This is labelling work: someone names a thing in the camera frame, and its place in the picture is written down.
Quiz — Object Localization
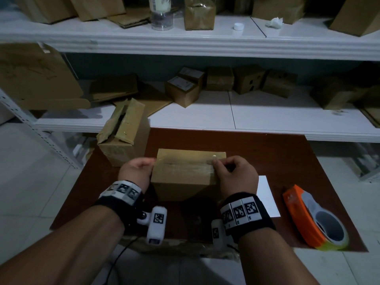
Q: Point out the person's right hand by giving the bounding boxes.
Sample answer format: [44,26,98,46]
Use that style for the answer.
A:
[212,156,259,198]

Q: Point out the person's left hand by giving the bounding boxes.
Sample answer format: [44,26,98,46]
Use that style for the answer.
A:
[118,158,157,192]

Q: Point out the white paper sheet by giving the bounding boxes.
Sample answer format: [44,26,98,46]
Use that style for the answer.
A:
[256,175,281,219]

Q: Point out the orange tape dispenser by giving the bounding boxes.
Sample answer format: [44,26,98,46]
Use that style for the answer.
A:
[282,184,350,252]

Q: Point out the person's left forearm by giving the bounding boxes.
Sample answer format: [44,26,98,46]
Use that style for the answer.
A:
[0,204,125,285]

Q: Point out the person's right forearm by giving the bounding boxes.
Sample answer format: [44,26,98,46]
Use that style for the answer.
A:
[237,225,320,285]

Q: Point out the flat cardboard sheet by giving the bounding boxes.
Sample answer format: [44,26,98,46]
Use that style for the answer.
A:
[114,83,173,118]

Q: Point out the folded flat cardboard box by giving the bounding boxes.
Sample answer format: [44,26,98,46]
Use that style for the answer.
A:
[89,74,139,103]

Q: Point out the small white-labelled cardboard box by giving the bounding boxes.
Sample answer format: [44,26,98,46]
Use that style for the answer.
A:
[178,66,206,89]
[165,76,201,108]

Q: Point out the small cardboard box dark holes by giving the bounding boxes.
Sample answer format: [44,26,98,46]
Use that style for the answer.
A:
[233,65,266,95]

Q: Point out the medium cardboard box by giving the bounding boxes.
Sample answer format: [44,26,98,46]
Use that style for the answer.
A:
[310,77,354,110]

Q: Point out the large flat cardboard box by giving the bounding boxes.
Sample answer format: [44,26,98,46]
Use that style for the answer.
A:
[0,43,91,110]

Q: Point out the flat cardboard stack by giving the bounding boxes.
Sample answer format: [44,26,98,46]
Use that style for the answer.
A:
[361,106,380,128]

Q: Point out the plain brown cardboard box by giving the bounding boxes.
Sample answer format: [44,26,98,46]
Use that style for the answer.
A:
[353,85,380,108]

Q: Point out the small flat cardboard piece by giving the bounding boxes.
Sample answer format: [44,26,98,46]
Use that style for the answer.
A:
[106,7,152,29]

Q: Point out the small taped brown package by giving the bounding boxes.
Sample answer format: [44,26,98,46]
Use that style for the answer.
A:
[184,0,217,30]

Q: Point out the leaning cardboard box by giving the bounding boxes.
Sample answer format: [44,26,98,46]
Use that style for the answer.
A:
[68,0,126,22]
[13,0,78,25]

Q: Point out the big open-flap cardboard box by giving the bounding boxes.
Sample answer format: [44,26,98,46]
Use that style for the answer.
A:
[329,0,380,37]

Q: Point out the left black marker wristband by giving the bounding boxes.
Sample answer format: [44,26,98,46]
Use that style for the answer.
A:
[94,180,146,232]

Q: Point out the black marker wristband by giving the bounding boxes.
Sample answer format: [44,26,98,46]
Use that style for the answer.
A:
[219,192,277,244]
[94,180,146,232]

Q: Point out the right black marker wristband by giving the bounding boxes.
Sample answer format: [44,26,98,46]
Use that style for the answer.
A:
[219,192,277,244]

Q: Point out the white metal shelf unit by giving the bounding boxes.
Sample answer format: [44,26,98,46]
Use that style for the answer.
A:
[0,13,380,181]

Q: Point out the clear plastic bottle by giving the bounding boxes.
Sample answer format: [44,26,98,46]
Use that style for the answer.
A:
[148,0,174,31]

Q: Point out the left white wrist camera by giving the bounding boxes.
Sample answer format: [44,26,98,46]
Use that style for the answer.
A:
[136,206,168,245]

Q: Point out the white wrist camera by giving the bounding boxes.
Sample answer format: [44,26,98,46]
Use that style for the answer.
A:
[136,206,168,245]
[211,219,231,250]

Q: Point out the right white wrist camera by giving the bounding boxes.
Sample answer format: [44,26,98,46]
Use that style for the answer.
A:
[211,219,231,250]

